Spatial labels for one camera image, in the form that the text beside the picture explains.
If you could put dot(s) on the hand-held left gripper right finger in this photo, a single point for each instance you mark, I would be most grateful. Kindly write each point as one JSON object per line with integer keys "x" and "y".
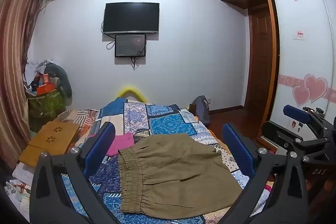
{"x": 237, "y": 151}

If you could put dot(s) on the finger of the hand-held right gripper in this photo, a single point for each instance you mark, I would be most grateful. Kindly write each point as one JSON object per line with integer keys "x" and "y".
{"x": 278, "y": 136}
{"x": 296, "y": 111}

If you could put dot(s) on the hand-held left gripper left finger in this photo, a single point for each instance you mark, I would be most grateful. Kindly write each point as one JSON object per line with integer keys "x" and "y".
{"x": 101, "y": 150}

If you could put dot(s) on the olive green pants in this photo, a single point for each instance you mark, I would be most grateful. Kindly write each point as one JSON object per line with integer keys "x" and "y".
{"x": 178, "y": 174}

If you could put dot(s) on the pink cloth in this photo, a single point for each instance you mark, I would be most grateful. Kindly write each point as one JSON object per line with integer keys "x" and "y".
{"x": 120, "y": 144}

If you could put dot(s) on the striped orange blanket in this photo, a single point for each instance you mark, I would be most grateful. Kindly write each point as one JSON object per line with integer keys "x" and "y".
{"x": 81, "y": 115}

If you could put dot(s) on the white heart-print sliding door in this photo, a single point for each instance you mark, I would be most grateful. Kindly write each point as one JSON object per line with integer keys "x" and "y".
{"x": 302, "y": 69}

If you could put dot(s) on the pink item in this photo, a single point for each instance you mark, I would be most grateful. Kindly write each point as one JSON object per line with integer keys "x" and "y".
{"x": 267, "y": 187}

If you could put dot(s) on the wooden lap desk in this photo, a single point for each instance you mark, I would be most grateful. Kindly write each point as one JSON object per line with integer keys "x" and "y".
{"x": 50, "y": 140}

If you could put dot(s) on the grey backpack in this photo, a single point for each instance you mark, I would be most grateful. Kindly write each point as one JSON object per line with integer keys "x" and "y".
{"x": 202, "y": 108}

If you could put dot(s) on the brown wooden bedpost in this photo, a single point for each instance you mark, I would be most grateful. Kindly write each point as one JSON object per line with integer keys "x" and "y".
{"x": 193, "y": 107}

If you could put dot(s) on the brown wooden door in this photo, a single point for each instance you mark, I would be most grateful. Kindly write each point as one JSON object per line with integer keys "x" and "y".
{"x": 260, "y": 56}

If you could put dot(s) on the yellow curved foam pad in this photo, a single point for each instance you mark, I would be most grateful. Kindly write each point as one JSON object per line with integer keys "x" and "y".
{"x": 128, "y": 89}

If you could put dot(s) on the green patterned cloth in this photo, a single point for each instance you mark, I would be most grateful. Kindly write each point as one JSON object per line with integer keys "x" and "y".
{"x": 47, "y": 106}

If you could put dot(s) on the blue patchwork quilt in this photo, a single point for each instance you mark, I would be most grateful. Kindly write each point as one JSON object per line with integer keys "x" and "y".
{"x": 168, "y": 121}

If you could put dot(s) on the grey plush pillow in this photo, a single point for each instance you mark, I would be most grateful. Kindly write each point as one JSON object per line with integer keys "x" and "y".
{"x": 64, "y": 79}

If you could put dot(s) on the orange box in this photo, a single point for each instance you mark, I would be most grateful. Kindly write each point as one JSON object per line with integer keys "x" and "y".
{"x": 46, "y": 88}

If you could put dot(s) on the red carton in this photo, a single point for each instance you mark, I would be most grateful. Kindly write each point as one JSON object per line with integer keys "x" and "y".
{"x": 46, "y": 79}

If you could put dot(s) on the white floral cloth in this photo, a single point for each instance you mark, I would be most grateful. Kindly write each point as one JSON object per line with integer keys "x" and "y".
{"x": 18, "y": 195}

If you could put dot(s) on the white crumpled cloth pile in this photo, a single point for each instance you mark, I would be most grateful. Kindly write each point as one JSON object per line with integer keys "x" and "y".
{"x": 32, "y": 67}

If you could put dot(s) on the striped pink curtain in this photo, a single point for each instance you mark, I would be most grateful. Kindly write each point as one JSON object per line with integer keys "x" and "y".
{"x": 15, "y": 43}

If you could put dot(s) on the small black wall panel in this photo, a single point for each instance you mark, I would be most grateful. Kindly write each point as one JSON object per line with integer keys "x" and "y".
{"x": 130, "y": 45}

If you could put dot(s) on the black wall television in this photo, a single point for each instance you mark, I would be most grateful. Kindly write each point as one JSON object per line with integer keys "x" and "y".
{"x": 131, "y": 16}

